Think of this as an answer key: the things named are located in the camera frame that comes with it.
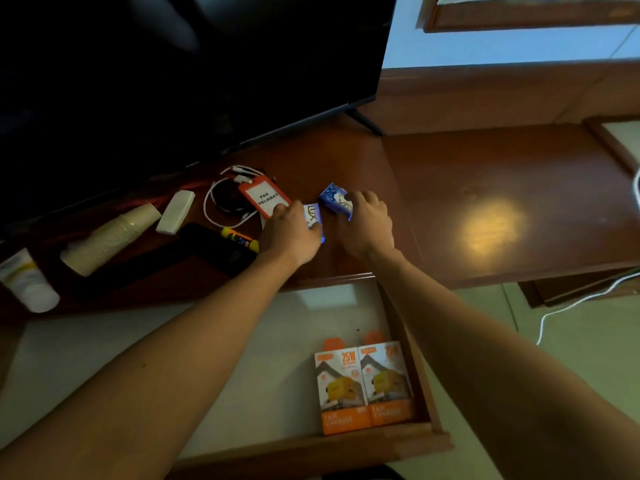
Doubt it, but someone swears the person's right hand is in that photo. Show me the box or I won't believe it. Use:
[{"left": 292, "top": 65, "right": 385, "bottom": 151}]
[{"left": 334, "top": 191, "right": 396, "bottom": 262}]

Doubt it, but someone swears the person's left hand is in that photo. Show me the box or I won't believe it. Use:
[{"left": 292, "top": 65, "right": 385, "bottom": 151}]
[{"left": 257, "top": 201, "right": 324, "bottom": 269}]

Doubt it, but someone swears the white purple soap box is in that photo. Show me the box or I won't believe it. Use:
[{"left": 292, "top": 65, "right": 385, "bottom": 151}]
[{"left": 301, "top": 203, "right": 326, "bottom": 244}]

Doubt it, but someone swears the blue white soap box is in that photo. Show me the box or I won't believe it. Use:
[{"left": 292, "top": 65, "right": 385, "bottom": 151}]
[{"left": 319, "top": 183, "right": 354, "bottom": 221}]

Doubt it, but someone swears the person's right forearm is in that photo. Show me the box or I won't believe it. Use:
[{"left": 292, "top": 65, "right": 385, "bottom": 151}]
[{"left": 367, "top": 249, "right": 640, "bottom": 480}]

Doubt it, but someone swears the person's left forearm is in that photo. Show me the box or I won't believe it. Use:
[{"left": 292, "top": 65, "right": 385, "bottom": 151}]
[{"left": 0, "top": 247, "right": 307, "bottom": 480}]

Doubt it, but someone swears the orange badge card holder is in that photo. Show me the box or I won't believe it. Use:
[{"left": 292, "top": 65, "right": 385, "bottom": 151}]
[{"left": 237, "top": 176, "right": 293, "bottom": 220}]

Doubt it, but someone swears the yellow glue stick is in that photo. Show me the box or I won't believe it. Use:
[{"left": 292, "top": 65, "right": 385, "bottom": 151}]
[{"left": 220, "top": 227, "right": 260, "bottom": 253}]

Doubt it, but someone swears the black smartphone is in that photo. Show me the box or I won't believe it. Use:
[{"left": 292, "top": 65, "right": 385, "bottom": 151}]
[{"left": 178, "top": 223, "right": 259, "bottom": 279}]

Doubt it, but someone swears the white rectangular adapter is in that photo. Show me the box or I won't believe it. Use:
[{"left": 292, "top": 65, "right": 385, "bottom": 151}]
[{"left": 155, "top": 190, "right": 196, "bottom": 236}]

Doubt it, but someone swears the open wooden drawer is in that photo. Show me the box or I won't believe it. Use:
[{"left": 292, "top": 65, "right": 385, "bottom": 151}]
[{"left": 0, "top": 275, "right": 455, "bottom": 480}]

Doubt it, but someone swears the black flat screen television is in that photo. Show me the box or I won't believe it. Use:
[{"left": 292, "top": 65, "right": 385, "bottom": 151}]
[{"left": 0, "top": 0, "right": 398, "bottom": 230}]

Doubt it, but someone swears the stack of paper cups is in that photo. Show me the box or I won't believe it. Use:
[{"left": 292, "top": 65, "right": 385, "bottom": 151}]
[{"left": 60, "top": 203, "right": 162, "bottom": 278}]

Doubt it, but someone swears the orange white charger box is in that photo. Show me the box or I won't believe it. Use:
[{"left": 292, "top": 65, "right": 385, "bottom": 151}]
[
  {"left": 314, "top": 338, "right": 373, "bottom": 436},
  {"left": 358, "top": 332, "right": 417, "bottom": 427}
]

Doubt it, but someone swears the wooden framed mirror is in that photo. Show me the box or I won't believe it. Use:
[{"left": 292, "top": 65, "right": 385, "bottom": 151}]
[{"left": 423, "top": 0, "right": 640, "bottom": 34}]

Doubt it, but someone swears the white lotion tube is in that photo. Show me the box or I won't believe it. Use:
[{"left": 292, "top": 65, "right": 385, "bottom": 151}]
[{"left": 0, "top": 248, "right": 61, "bottom": 314}]

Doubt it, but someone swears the white charging cable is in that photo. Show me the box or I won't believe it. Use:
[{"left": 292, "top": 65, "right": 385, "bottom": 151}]
[{"left": 203, "top": 165, "right": 266, "bottom": 229}]

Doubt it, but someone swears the white power cord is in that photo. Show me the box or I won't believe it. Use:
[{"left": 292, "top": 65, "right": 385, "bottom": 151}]
[{"left": 536, "top": 167, "right": 640, "bottom": 346}]

